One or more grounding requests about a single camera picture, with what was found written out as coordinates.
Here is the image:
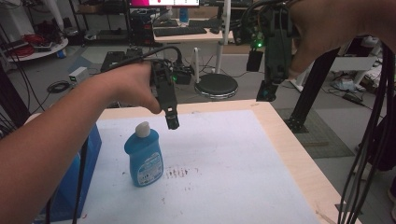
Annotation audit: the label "wooden desk with white legs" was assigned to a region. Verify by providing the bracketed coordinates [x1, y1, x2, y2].
[151, 18, 235, 76]

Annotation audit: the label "round white table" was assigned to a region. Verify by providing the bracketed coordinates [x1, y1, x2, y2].
[5, 36, 70, 63]

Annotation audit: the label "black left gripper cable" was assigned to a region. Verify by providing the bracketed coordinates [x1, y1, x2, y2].
[100, 45, 184, 75]

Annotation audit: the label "black power adapter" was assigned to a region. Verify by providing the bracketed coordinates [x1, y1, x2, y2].
[342, 91, 364, 105]

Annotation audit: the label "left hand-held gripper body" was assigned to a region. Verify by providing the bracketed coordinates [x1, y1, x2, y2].
[150, 58, 194, 116]

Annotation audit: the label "round black stool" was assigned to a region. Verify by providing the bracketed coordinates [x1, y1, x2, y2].
[193, 73, 239, 101]

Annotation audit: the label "small white device box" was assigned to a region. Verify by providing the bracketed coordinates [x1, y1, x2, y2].
[67, 65, 91, 85]

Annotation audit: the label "black metal frame stand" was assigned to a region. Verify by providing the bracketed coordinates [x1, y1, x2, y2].
[283, 46, 342, 134]

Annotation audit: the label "blue bottle with white cap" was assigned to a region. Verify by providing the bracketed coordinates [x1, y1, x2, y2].
[123, 120, 165, 189]

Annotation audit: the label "red coiled cable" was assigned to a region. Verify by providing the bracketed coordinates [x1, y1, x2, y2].
[10, 33, 49, 58]

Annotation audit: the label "dark floor mat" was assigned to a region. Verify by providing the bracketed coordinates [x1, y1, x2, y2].
[275, 106, 356, 160]

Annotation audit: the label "white table mat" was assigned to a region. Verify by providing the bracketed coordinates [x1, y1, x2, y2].
[50, 108, 322, 224]

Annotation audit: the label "person's left hand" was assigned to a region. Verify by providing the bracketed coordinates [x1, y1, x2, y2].
[103, 61, 163, 115]

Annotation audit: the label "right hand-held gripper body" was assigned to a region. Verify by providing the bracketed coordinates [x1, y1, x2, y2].
[240, 0, 295, 86]

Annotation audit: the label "black keyboard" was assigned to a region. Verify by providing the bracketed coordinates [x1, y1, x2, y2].
[153, 26, 208, 38]

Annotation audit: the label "small blue bottle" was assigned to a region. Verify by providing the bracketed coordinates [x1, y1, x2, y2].
[178, 7, 190, 23]

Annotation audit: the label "black equipment case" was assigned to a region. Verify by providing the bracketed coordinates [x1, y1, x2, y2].
[99, 47, 145, 73]

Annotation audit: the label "person's right hand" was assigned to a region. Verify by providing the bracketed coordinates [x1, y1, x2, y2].
[287, 0, 379, 80]

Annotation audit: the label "black cable bundle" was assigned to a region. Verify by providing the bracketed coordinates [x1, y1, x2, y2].
[336, 40, 396, 224]

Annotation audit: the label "coiled black floor cable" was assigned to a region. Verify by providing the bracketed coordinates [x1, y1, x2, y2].
[46, 79, 72, 94]

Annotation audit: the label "blue box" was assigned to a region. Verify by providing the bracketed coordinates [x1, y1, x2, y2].
[33, 123, 103, 224]

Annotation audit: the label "white side desk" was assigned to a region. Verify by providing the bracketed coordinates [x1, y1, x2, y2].
[329, 36, 383, 85]

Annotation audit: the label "computer monitor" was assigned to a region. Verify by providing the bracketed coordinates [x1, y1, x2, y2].
[129, 0, 201, 9]

